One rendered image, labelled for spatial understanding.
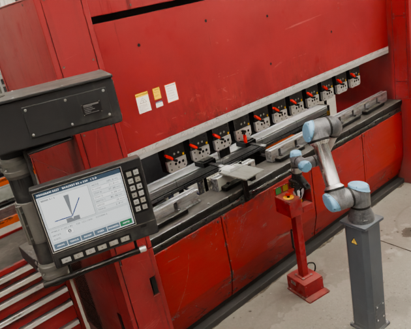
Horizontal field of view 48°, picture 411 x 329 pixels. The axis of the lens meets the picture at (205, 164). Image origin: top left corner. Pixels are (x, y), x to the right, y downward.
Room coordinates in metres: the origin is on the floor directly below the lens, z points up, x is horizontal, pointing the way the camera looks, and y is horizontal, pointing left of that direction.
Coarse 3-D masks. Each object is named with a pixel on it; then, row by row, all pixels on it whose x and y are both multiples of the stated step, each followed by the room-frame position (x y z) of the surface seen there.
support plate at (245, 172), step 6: (240, 168) 2.95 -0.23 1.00; (246, 168) 2.93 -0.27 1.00; (252, 168) 2.90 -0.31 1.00; (258, 168) 2.88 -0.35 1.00; (222, 174) 2.93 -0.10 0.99; (228, 174) 2.89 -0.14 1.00; (234, 174) 2.87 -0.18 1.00; (240, 174) 2.85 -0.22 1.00; (246, 174) 2.83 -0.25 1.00; (252, 174) 2.80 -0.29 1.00
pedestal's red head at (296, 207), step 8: (288, 184) 2.92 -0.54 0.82; (280, 200) 2.81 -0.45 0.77; (288, 200) 2.76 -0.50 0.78; (296, 200) 2.75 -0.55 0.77; (304, 200) 2.86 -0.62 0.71; (280, 208) 2.82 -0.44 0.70; (288, 208) 2.74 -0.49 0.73; (296, 208) 2.75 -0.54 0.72; (304, 208) 2.78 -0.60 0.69; (288, 216) 2.75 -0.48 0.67
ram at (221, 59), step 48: (240, 0) 3.20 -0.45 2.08; (288, 0) 3.49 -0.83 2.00; (336, 0) 3.83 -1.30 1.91; (384, 0) 4.26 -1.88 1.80; (144, 48) 2.72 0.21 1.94; (192, 48) 2.92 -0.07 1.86; (240, 48) 3.16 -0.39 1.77; (288, 48) 3.45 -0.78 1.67; (336, 48) 3.79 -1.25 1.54; (192, 96) 2.88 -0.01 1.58; (240, 96) 3.12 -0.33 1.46; (144, 144) 2.63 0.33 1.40
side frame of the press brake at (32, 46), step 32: (32, 0) 2.18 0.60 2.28; (64, 0) 2.26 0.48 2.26; (0, 32) 2.66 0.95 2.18; (32, 32) 2.28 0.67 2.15; (64, 32) 2.23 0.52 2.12; (0, 64) 2.82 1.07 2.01; (32, 64) 2.39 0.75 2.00; (64, 64) 2.21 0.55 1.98; (96, 64) 2.30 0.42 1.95; (32, 160) 2.83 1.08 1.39; (64, 160) 2.38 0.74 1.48; (96, 160) 2.22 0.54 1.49; (96, 256) 2.36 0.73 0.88; (96, 288) 2.50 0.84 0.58; (128, 288) 2.19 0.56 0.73; (160, 288) 2.31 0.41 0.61; (96, 320) 2.69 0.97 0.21; (128, 320) 2.21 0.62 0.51; (160, 320) 2.28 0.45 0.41
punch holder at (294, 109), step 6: (288, 96) 3.41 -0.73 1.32; (294, 96) 3.44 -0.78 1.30; (300, 96) 3.48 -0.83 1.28; (288, 102) 3.42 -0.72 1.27; (300, 102) 3.47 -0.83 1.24; (288, 108) 3.43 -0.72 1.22; (294, 108) 3.43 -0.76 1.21; (300, 108) 3.47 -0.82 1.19; (288, 114) 3.44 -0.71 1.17; (294, 114) 3.42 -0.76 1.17
